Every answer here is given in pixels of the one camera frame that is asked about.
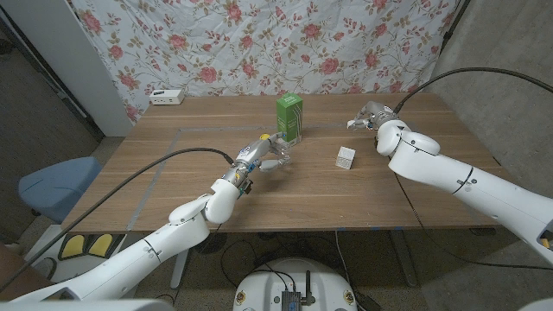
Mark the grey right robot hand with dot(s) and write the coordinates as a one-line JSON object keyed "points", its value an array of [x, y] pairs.
{"points": [[376, 113]]}

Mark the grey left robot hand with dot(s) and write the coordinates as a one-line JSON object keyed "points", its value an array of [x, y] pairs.
{"points": [[255, 153]]}

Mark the white round bottle cap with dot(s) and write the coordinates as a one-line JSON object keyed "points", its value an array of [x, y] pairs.
{"points": [[353, 125]]}

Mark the clear white-capped medicine bottle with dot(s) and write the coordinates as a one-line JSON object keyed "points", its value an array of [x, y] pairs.
{"points": [[283, 149]]}

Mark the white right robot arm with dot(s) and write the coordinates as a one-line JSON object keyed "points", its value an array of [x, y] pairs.
{"points": [[445, 168]]}

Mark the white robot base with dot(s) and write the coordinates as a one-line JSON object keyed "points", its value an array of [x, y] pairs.
{"points": [[268, 285]]}

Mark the small yellow cap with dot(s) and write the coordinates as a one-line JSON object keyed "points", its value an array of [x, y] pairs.
{"points": [[264, 136]]}

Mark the green straw box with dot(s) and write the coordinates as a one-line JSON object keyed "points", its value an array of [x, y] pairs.
{"points": [[289, 121]]}

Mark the white perforated cube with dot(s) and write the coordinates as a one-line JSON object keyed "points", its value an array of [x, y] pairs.
{"points": [[345, 157]]}

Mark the white power adapter box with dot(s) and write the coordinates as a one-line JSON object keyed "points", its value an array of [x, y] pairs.
{"points": [[166, 97]]}

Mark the dark round floor fan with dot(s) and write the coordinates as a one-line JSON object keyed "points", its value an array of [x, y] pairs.
{"points": [[216, 244]]}

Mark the floral backdrop cloth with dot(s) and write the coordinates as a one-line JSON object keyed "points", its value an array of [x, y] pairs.
{"points": [[259, 43]]}

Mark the black stand pole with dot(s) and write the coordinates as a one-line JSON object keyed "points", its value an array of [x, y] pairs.
{"points": [[453, 21]]}

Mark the white table leg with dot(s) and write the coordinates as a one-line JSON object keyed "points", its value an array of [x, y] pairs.
{"points": [[404, 263], [178, 274]]}

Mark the black antenna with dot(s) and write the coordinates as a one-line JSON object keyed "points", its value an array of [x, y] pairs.
{"points": [[308, 287]]}

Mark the grey computer module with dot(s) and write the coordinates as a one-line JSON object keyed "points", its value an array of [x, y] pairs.
{"points": [[291, 300]]}

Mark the black power brick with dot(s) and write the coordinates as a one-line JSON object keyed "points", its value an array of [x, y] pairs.
{"points": [[367, 302]]}

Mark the blue padded stool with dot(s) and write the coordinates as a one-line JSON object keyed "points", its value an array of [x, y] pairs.
{"points": [[56, 185]]}

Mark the white door panel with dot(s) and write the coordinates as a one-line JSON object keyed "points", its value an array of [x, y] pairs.
{"points": [[65, 52]]}

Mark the white robot torso shell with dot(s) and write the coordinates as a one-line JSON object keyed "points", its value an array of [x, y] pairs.
{"points": [[86, 306]]}

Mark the grey sneaker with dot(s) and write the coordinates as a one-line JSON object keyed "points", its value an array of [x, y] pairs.
{"points": [[45, 268]]}

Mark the person leg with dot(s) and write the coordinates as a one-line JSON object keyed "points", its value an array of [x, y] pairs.
{"points": [[17, 272]]}

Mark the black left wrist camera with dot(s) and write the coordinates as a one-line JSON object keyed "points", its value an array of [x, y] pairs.
{"points": [[246, 187]]}

